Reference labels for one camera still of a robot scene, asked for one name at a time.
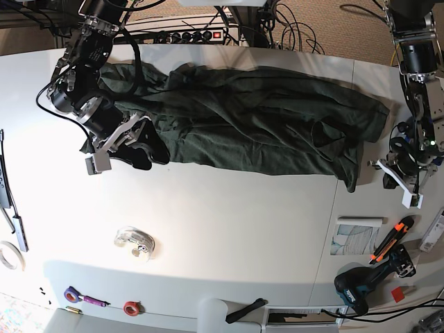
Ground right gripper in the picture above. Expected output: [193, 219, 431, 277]
[77, 99, 170, 176]

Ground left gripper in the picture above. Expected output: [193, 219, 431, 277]
[368, 153, 438, 209]

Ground dark green t-shirt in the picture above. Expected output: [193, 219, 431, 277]
[78, 62, 391, 194]

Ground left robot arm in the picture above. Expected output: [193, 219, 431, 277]
[369, 1, 443, 208]

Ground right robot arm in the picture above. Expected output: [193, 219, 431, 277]
[41, 1, 170, 175]

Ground orange black utility knife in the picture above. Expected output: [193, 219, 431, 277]
[369, 216, 415, 265]

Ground paper instruction booklet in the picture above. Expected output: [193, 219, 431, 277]
[330, 216, 384, 256]

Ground white rectangular device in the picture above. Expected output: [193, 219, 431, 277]
[419, 212, 443, 253]

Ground red square card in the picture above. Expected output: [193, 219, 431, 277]
[391, 287, 405, 303]

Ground black power strip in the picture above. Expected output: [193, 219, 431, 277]
[152, 30, 225, 44]

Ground grey usb hub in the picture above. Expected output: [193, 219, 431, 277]
[12, 215, 28, 253]

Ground dark remote control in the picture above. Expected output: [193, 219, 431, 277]
[0, 156, 11, 209]

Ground purple marker pen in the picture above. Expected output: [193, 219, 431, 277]
[80, 296, 110, 307]

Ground red tape roll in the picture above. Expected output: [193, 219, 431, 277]
[123, 301, 141, 316]

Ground purple tape roll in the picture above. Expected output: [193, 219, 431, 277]
[64, 286, 81, 303]

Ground white tape roll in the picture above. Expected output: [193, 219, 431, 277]
[0, 241, 26, 271]

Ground gold green small cylinder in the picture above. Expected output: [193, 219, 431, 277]
[65, 307, 82, 314]

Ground black cordless drill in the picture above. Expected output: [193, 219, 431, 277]
[334, 244, 416, 316]

